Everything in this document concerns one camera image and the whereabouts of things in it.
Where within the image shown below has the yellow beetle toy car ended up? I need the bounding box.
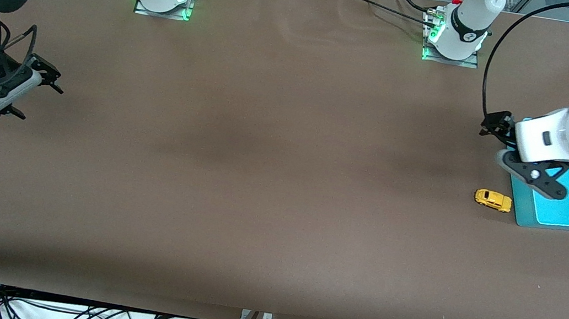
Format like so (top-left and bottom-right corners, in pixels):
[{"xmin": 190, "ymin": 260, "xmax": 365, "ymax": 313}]
[{"xmin": 473, "ymin": 187, "xmax": 514, "ymax": 214}]

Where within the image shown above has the black cable on table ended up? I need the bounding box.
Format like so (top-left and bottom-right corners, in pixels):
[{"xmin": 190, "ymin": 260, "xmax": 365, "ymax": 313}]
[
  {"xmin": 392, "ymin": 0, "xmax": 433, "ymax": 14},
  {"xmin": 345, "ymin": 0, "xmax": 441, "ymax": 31}
]

